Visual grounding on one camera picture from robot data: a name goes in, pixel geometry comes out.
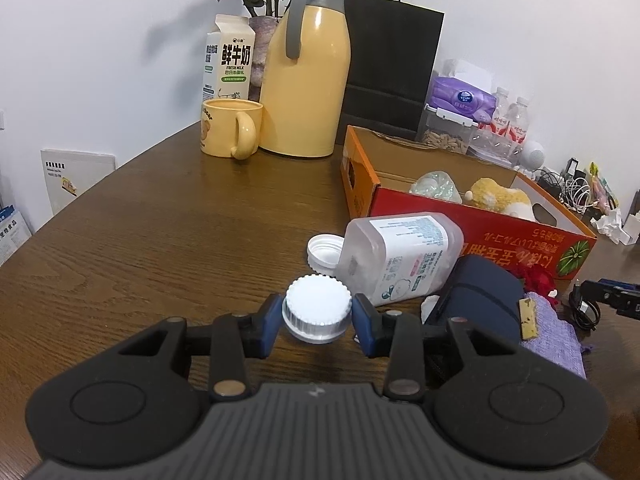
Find yellow mug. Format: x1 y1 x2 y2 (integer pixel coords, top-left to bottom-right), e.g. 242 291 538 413
201 99 264 160

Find tangled white cables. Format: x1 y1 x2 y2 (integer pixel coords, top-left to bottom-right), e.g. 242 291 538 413
534 158 599 219

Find white ribbed jar lid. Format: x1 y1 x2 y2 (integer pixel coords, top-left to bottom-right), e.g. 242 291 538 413
282 274 352 344

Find white booklet on floor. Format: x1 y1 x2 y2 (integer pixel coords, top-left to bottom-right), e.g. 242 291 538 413
40 148 116 216

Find black cable bundle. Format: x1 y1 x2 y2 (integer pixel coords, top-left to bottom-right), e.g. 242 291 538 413
566 282 601 332

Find water bottle pack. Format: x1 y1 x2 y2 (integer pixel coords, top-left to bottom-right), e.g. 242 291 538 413
468 87 530 166

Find colourful packets pile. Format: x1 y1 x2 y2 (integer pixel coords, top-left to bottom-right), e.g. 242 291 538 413
587 162 620 214

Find yellow thermos jug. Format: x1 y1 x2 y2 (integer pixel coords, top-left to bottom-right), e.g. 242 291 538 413
259 0 350 158

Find white bottle cap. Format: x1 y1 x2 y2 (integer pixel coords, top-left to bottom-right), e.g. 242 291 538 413
307 234 344 276

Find iridescent bag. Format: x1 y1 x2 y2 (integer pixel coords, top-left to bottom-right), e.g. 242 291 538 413
409 171 462 204

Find red fabric flower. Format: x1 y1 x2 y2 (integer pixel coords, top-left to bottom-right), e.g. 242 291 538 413
510 262 559 307

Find clear food container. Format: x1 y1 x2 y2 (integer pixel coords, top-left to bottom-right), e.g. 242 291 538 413
416 105 478 154

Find yellow white plush toy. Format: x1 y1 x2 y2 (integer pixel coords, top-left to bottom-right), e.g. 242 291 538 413
464 178 536 222

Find crumpled white paper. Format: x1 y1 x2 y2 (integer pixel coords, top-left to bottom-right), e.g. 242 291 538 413
590 208 640 246

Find black paper bag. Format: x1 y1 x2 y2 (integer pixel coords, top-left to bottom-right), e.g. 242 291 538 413
337 0 445 143

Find red cardboard box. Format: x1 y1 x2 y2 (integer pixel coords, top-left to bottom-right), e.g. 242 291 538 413
341 126 596 281

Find white round toy robot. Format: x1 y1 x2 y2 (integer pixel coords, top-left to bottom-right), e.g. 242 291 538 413
515 140 546 171

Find purple tissue pack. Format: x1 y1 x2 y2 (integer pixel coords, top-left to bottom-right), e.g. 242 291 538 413
427 58 497 124

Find clear plastic jar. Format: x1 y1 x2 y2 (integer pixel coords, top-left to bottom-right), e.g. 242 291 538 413
335 212 464 307

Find navy blue pouch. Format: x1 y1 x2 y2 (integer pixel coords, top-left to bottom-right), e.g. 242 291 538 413
425 255 525 344

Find purple knitted cloth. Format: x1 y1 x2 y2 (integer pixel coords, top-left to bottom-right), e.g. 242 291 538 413
521 292 587 379

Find white milk carton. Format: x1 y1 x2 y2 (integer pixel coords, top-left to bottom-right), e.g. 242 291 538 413
202 14 255 101

